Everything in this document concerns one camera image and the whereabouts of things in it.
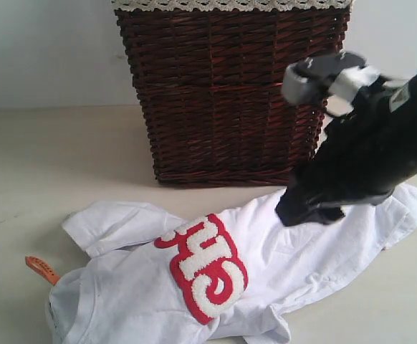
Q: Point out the white t-shirt red lettering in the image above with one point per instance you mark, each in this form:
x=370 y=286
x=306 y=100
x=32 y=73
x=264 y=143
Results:
x=153 y=277

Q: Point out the dark brown wicker basket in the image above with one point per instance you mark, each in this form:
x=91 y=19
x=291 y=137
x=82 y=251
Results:
x=209 y=85

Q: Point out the orange clothing tag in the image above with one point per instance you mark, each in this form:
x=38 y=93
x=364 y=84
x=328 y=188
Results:
x=42 y=269

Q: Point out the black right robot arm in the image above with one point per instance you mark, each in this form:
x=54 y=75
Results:
x=402 y=102

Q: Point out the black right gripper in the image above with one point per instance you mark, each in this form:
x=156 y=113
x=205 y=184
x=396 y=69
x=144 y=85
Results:
x=354 y=165

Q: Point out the beige lace basket liner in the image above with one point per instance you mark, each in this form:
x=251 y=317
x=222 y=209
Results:
x=226 y=5

